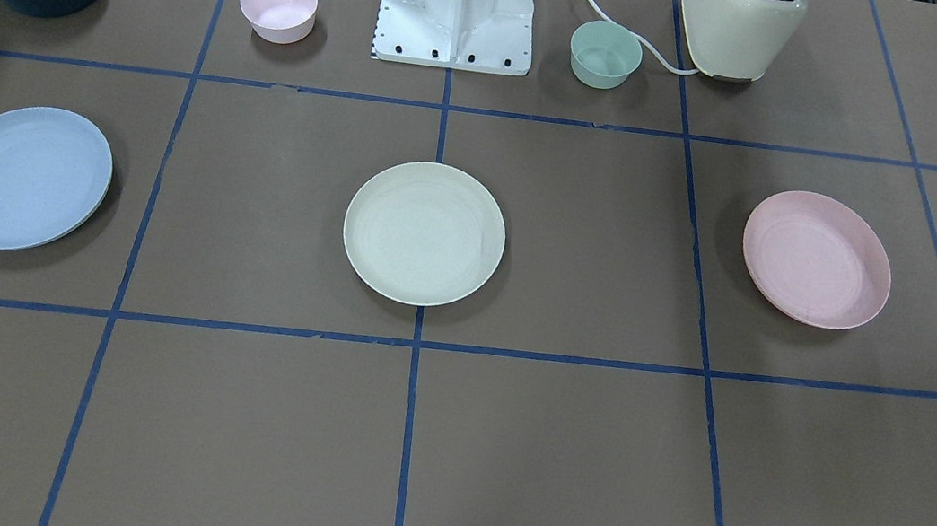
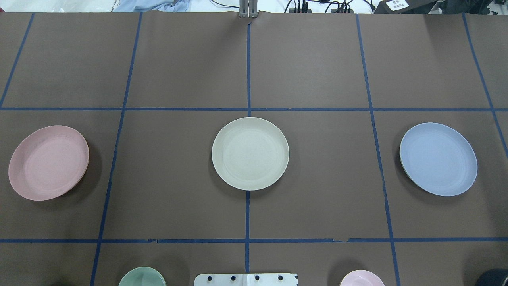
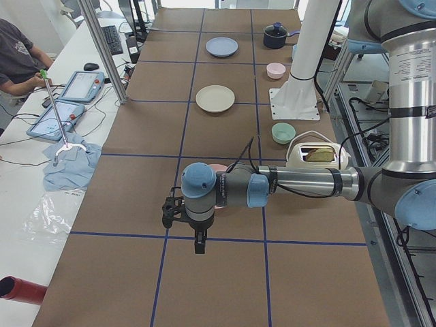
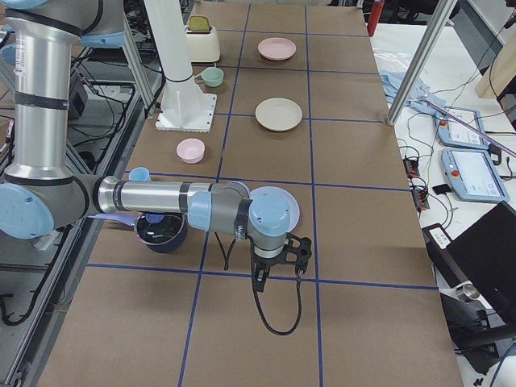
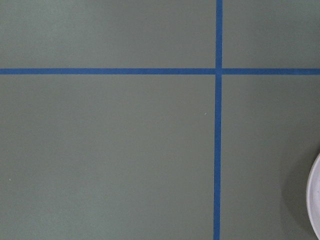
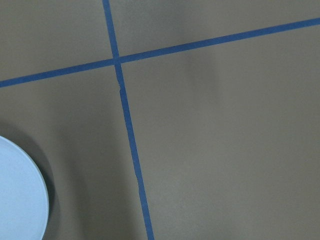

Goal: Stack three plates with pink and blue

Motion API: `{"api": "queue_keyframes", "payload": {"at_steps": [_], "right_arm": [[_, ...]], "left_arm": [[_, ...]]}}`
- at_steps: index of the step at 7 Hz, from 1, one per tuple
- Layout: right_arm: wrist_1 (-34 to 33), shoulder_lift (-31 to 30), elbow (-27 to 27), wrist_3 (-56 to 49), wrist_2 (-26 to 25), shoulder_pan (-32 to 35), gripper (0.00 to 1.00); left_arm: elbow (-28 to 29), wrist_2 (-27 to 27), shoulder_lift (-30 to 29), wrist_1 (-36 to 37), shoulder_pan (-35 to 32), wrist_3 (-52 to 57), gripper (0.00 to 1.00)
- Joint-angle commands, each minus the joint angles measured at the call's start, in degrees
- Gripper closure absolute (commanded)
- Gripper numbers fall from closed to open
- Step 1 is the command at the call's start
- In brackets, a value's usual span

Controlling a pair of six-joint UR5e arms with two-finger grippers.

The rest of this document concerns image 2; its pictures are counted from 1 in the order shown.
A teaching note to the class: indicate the dark blue pot with lid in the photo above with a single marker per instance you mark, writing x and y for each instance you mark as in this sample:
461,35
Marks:
493,277

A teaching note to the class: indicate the pink plate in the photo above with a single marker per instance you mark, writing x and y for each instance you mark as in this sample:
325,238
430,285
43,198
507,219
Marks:
48,163

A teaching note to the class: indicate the green bowl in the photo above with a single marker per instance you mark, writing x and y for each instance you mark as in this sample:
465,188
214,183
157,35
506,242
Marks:
143,276

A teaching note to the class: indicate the blue plate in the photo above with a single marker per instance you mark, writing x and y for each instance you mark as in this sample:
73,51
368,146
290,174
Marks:
438,159

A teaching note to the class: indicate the black box with label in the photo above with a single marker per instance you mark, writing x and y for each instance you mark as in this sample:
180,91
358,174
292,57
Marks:
409,7

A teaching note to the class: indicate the cream plate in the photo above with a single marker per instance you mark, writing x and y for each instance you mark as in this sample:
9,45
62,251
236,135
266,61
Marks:
250,153

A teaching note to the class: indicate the pink bowl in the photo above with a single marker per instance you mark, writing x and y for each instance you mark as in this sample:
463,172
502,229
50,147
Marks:
361,278

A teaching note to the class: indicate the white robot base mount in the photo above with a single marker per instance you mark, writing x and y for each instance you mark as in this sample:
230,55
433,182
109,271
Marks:
246,279

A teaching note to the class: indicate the light blue cloth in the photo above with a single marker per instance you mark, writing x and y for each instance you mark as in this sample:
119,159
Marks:
148,5

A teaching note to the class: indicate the aluminium frame post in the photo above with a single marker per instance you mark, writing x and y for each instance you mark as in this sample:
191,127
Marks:
248,9

